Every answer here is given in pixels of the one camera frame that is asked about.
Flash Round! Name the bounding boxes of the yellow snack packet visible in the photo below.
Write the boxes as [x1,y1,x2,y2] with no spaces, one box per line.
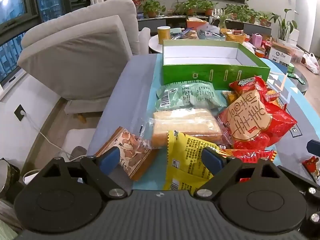
[163,130,228,194]

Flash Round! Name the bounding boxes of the large red pastry bag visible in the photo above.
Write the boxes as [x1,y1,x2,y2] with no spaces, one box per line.
[217,90,297,150]

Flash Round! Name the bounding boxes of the clear bag sliced bread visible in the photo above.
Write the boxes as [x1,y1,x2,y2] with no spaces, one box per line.
[139,108,231,148]

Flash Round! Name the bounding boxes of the green snack packet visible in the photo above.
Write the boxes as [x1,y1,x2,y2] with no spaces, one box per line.
[155,80,226,111]

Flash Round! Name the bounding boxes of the brown nut snack box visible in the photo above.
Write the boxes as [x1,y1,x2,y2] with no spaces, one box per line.
[95,126,159,181]

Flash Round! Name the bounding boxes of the orange cracker packet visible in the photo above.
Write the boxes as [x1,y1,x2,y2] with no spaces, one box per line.
[222,90,238,105]

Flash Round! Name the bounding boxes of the small red bread packet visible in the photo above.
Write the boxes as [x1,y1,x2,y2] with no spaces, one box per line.
[229,76,281,102]

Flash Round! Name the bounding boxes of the green cardboard box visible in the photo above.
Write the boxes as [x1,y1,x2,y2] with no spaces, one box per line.
[161,40,270,90]

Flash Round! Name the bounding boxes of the grey sofa armchair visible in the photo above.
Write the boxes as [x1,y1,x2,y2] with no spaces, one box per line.
[17,0,151,114]

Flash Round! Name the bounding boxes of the white blue carton box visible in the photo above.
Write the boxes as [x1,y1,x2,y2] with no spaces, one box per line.
[268,44,292,66]

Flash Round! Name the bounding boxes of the white plastic bag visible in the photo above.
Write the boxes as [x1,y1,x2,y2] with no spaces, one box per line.
[303,53,319,74]

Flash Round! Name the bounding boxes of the pink small box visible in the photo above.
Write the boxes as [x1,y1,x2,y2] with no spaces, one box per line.
[251,33,263,48]

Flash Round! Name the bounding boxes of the yellow woven basket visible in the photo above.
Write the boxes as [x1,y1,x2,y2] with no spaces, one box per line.
[220,29,247,43]

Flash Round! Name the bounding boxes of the tall leafy potted plant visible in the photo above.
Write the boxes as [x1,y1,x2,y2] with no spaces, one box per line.
[270,8,297,41]

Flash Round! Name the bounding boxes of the blue plastic tray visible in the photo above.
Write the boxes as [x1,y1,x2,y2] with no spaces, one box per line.
[197,30,226,41]

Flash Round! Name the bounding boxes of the white round table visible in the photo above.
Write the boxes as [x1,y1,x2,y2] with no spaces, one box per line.
[149,35,163,53]

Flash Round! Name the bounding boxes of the orange tissue box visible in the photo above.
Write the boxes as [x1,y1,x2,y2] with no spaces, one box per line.
[186,17,207,30]

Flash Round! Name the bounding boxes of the yellow cylindrical tin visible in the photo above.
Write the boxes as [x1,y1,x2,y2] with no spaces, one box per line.
[157,26,171,45]

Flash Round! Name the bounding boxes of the white power cable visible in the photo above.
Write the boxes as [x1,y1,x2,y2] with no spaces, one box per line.
[21,110,87,161]

